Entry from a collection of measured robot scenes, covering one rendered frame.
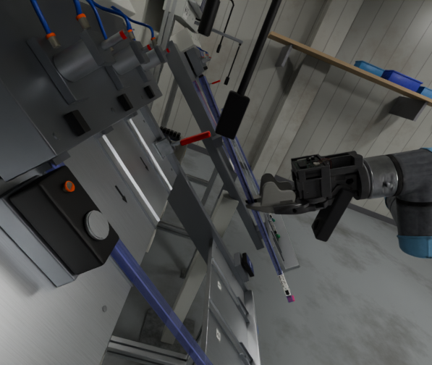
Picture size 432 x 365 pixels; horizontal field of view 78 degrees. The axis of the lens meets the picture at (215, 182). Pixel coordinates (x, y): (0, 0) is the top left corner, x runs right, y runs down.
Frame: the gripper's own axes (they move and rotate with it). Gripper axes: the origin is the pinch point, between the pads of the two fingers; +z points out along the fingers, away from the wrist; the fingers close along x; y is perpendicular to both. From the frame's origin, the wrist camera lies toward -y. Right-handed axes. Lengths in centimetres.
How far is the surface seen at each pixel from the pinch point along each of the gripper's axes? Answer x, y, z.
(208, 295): 10.3, -11.4, 10.5
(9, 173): 31.2, 21.2, 14.9
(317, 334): -74, -131, -22
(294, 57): -315, 28, -67
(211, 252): -1.7, -10.8, 10.9
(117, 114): 19.1, 22.9, 11.7
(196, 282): -37, -49, 29
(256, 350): 8.0, -29.4, 4.3
